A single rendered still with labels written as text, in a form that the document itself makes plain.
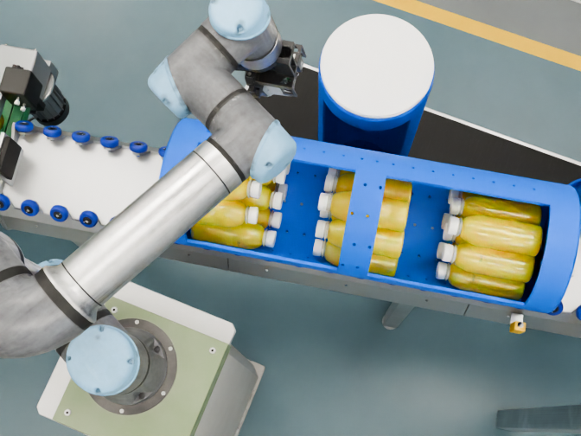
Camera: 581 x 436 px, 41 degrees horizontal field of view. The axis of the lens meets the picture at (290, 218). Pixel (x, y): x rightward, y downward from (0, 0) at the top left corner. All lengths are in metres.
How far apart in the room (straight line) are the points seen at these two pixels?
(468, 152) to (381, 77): 0.97
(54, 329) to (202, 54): 0.40
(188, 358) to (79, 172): 0.66
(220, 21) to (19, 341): 0.47
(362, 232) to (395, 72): 0.49
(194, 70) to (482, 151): 1.91
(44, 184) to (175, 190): 1.08
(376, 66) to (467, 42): 1.28
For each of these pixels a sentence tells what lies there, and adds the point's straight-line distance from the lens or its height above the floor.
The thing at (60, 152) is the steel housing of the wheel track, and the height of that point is 0.93.
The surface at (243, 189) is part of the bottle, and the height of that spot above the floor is 1.17.
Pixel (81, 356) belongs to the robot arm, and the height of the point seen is 1.44.
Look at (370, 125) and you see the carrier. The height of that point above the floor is 0.99.
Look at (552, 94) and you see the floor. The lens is 3.16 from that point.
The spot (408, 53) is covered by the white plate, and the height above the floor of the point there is 1.04.
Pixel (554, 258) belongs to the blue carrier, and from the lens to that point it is 1.65.
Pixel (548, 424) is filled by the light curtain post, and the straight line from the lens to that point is 2.23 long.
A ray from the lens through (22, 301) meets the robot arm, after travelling 1.00.
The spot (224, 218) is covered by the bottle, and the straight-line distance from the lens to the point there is 1.71.
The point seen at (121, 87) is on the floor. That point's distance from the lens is 3.13.
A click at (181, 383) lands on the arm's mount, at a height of 1.21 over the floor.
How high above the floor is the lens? 2.77
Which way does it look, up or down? 75 degrees down
